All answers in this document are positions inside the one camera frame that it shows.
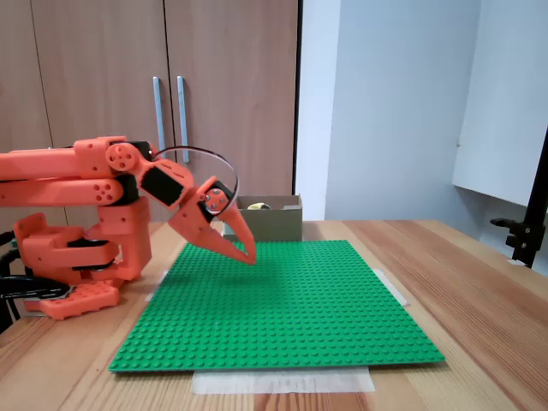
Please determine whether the brown cardboard box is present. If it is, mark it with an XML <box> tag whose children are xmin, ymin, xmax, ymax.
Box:
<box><xmin>222</xmin><ymin>194</ymin><xmax>304</xmax><ymax>242</ymax></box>

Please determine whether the masking tape strip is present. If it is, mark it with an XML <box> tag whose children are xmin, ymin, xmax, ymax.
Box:
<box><xmin>191</xmin><ymin>366</ymin><xmax>376</xmax><ymax>396</ymax></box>
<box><xmin>371</xmin><ymin>267</ymin><xmax>411</xmax><ymax>307</ymax></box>
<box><xmin>145</xmin><ymin>269</ymin><xmax>170</xmax><ymax>303</ymax></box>

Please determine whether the wooden cabinet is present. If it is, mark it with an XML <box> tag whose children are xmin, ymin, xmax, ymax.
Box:
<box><xmin>0</xmin><ymin>0</ymin><xmax>301</xmax><ymax>223</ymax></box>

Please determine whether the green studded baseplate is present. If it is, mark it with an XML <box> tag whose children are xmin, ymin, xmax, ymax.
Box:
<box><xmin>108</xmin><ymin>240</ymin><xmax>446</xmax><ymax>373</ymax></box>

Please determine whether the black table clamp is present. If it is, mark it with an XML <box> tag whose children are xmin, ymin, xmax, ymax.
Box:
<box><xmin>0</xmin><ymin>275</ymin><xmax>79</xmax><ymax>301</ymax></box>

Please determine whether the gripper servo cable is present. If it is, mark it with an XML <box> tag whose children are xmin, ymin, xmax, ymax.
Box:
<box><xmin>152</xmin><ymin>145</ymin><xmax>239</xmax><ymax>211</ymax></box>

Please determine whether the metal cabinet handle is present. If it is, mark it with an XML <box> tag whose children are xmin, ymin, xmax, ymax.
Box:
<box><xmin>152</xmin><ymin>76</ymin><xmax>167</xmax><ymax>149</ymax></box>
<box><xmin>176</xmin><ymin>75</ymin><xmax>190</xmax><ymax>164</ymax></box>

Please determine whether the black cable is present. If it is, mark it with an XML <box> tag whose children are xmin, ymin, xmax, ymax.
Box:
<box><xmin>0</xmin><ymin>230</ymin><xmax>22</xmax><ymax>335</ymax></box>

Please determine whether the black camera stand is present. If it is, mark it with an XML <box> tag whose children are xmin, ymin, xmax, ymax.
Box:
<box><xmin>490</xmin><ymin>125</ymin><xmax>548</xmax><ymax>270</ymax></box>

